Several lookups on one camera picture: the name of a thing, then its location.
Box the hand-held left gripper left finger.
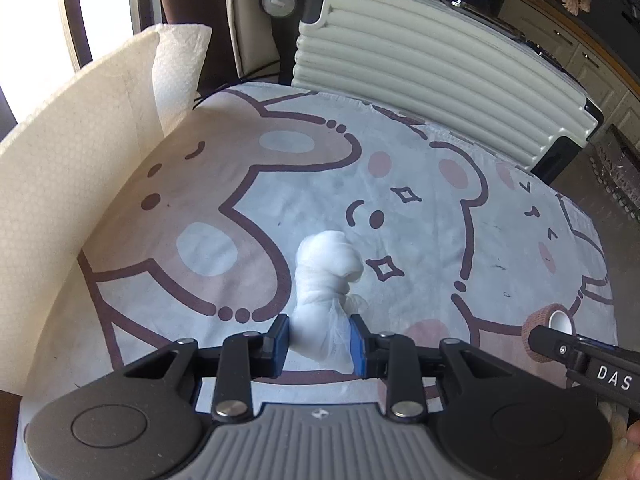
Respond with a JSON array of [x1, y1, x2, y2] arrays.
[[120, 314, 292, 423]]

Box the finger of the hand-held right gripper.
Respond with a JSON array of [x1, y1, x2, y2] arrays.
[[529, 326, 593, 376]]

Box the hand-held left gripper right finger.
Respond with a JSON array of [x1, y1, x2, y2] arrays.
[[349, 314, 521, 423]]

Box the brown bandage roll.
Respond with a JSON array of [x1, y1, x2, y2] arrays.
[[521, 302, 577, 363]]

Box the white gauze bundle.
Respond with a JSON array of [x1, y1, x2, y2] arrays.
[[291, 231, 368, 373]]

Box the person's right hand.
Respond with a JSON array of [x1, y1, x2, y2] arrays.
[[602, 402, 640, 480]]

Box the bear printed blanket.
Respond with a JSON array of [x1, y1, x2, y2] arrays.
[[12, 82, 621, 480]]

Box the pack of water bottles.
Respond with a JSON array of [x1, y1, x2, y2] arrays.
[[590, 125, 640, 221]]

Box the white foam sheet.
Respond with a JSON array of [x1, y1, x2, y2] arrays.
[[0, 24, 213, 393]]

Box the white ribbed suitcase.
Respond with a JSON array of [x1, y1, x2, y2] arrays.
[[260, 0, 606, 186]]

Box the cream kitchen cabinets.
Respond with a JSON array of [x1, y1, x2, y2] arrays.
[[500, 0, 640, 126]]

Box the beige padded panel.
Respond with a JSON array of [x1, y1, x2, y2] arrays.
[[225, 0, 301, 78]]

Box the black window frame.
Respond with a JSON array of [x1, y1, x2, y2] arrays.
[[0, 0, 157, 126]]

